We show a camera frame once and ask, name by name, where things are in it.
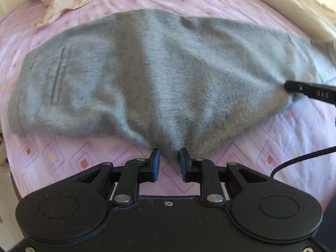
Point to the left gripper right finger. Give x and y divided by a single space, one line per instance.
205 173

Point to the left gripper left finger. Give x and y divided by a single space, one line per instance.
131 175

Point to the grey tweed pants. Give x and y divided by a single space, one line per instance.
163 80

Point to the pink patterned bed sheet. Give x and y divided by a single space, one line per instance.
36 161

